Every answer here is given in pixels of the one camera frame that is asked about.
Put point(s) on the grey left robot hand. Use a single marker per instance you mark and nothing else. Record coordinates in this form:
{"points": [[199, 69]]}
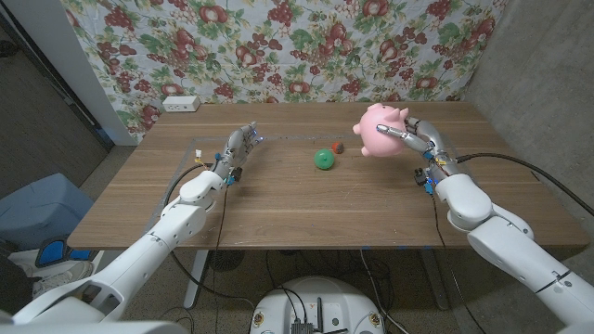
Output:
{"points": [[236, 148]]}

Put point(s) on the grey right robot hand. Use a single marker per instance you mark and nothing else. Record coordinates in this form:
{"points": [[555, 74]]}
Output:
{"points": [[431, 139]]}

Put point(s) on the pink plastic piggy bank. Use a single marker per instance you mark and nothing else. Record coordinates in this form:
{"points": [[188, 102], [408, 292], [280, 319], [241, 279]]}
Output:
{"points": [[376, 144]]}

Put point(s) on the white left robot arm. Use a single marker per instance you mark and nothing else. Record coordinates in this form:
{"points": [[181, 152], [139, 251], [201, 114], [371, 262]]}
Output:
{"points": [[153, 246]]}

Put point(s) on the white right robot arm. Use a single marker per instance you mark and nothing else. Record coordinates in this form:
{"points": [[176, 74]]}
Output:
{"points": [[510, 241]]}

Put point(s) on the green ball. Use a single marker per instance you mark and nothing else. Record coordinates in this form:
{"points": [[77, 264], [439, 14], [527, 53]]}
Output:
{"points": [[324, 159]]}

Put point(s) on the small red brown ball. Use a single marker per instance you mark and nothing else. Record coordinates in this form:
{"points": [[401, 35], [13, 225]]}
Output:
{"points": [[338, 148]]}

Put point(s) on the white power strip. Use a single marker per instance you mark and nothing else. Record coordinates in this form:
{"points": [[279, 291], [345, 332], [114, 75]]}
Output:
{"points": [[181, 104]]}

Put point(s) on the black round floor fan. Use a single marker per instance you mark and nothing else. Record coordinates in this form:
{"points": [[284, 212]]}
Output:
{"points": [[225, 260]]}

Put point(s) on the fruit print backdrop cloth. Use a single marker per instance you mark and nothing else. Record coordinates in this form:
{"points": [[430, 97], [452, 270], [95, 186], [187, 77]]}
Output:
{"points": [[287, 46]]}

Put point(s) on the white metal table leg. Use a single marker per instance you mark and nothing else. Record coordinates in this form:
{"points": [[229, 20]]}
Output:
{"points": [[195, 283]]}

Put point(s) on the white robot torso base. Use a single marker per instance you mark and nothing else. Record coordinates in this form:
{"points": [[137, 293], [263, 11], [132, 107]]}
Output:
{"points": [[334, 297]]}

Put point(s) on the black antenna stick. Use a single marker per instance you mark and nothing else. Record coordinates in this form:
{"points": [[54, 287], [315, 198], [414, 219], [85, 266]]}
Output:
{"points": [[319, 313]]}

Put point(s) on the blue grey plastic bin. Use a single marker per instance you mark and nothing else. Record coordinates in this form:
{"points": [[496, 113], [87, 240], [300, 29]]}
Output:
{"points": [[42, 209]]}

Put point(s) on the blue black pad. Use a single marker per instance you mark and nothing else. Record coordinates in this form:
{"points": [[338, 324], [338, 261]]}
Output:
{"points": [[51, 253]]}

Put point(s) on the black bag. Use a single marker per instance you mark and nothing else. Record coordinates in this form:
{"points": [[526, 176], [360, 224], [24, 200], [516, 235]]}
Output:
{"points": [[14, 287]]}

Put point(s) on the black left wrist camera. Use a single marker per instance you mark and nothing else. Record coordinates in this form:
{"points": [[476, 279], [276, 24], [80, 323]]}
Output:
{"points": [[236, 175]]}

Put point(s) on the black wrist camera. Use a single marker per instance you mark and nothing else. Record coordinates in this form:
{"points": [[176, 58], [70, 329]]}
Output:
{"points": [[420, 176], [236, 175]]}

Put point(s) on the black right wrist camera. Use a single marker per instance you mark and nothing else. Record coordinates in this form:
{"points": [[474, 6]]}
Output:
{"points": [[420, 176]]}

